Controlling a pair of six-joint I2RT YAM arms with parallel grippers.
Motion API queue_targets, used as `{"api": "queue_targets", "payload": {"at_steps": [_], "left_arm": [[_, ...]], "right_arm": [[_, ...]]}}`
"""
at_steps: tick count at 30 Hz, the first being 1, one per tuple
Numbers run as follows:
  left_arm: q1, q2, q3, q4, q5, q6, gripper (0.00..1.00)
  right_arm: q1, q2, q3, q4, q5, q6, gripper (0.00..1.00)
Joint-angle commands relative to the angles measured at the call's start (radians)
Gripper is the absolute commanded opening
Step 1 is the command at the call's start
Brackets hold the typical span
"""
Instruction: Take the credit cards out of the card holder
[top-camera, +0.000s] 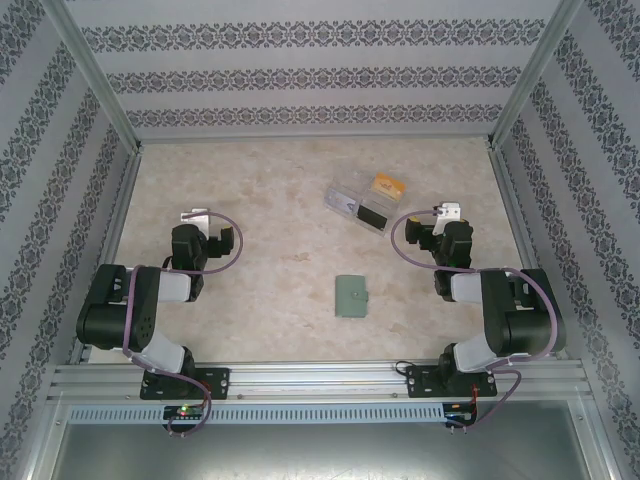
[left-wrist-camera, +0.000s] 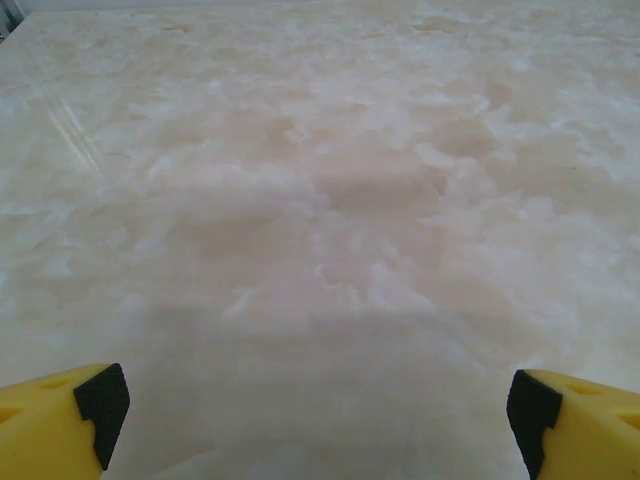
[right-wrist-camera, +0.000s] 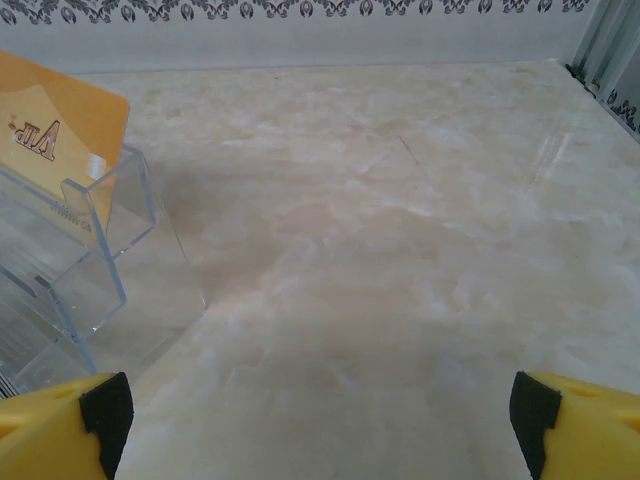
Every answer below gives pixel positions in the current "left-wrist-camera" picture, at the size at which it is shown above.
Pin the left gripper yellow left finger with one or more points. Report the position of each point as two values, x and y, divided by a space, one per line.
40 430

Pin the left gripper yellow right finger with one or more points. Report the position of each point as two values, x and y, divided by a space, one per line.
595 435

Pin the aluminium side rail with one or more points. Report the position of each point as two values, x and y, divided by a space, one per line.
6 15

